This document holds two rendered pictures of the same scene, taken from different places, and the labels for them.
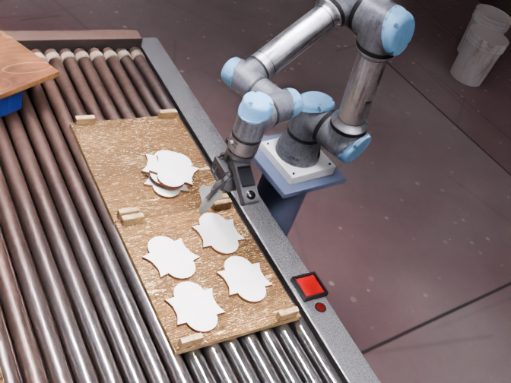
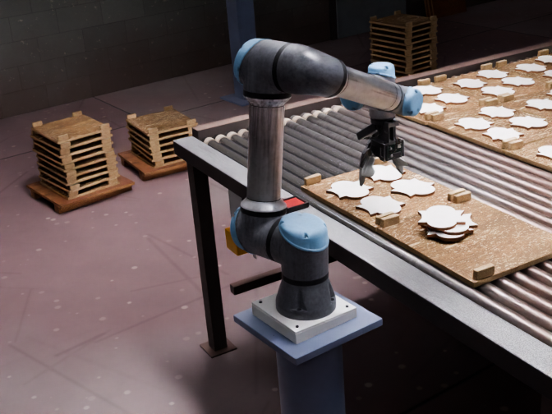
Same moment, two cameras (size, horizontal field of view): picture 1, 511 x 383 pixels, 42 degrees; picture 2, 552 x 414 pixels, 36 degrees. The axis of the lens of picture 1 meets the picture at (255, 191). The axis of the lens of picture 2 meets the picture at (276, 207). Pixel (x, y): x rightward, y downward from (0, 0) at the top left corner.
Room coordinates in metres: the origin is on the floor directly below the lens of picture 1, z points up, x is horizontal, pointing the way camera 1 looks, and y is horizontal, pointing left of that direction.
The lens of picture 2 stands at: (3.66, 0.30, 1.99)
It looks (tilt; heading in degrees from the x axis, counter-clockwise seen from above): 23 degrees down; 193
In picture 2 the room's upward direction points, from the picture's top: 5 degrees counter-clockwise
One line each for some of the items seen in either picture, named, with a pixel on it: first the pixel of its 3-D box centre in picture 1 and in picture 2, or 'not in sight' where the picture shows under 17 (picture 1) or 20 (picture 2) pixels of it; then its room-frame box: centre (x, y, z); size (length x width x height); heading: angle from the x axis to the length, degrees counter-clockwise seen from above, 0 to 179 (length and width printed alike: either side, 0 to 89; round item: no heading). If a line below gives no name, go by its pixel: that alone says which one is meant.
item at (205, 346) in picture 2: not in sight; (207, 258); (0.67, -0.72, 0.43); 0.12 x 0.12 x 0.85; 41
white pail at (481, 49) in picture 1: (477, 56); not in sight; (4.76, -1.18, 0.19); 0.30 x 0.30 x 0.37
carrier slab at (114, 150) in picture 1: (148, 164); (471, 237); (1.47, 0.32, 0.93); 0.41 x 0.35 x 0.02; 41
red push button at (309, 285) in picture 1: (309, 286); (292, 204); (1.24, -0.23, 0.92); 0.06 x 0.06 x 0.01; 41
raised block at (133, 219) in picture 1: (132, 219); (456, 195); (1.21, 0.28, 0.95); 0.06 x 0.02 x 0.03; 132
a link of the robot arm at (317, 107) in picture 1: (312, 115); (301, 244); (1.81, -0.08, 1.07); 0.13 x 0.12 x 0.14; 60
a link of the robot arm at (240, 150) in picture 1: (242, 143); (383, 109); (1.30, 0.07, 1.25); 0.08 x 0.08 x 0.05
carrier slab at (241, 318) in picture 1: (206, 270); (382, 193); (1.16, 0.05, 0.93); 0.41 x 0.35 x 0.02; 42
